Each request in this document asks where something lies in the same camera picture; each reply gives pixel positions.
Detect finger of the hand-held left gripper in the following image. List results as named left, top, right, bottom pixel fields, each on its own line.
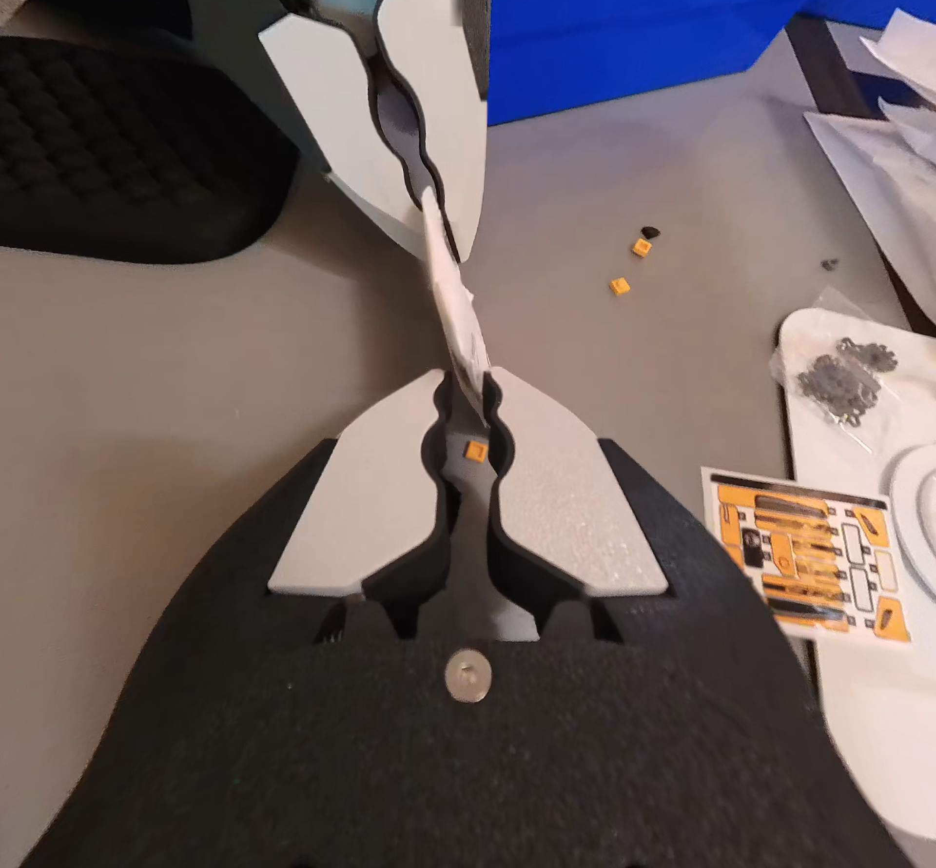
left=376, top=0, right=491, bottom=263
left=259, top=12, right=443, bottom=256

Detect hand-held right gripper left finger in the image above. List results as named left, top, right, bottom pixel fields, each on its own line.
left=269, top=369, right=463, bottom=600

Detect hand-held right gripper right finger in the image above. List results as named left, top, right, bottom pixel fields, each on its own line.
left=484, top=367, right=670, bottom=598

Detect white paper bag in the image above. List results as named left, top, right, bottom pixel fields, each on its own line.
left=420, top=186, right=492, bottom=424

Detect orange black sticker sheet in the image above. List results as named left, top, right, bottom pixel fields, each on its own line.
left=701, top=466, right=913, bottom=644

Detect blue plastic bin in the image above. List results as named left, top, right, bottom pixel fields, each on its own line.
left=486, top=0, right=936, bottom=126

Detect clear bag of dark parts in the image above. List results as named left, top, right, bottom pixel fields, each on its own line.
left=768, top=289, right=902, bottom=454

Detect white paper sheets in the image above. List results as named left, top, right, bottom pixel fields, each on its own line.
left=803, top=5, right=936, bottom=331

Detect white round stand pedestal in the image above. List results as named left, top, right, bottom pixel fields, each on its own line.
left=883, top=444, right=936, bottom=594

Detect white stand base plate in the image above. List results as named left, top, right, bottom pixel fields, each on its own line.
left=777, top=307, right=936, bottom=868

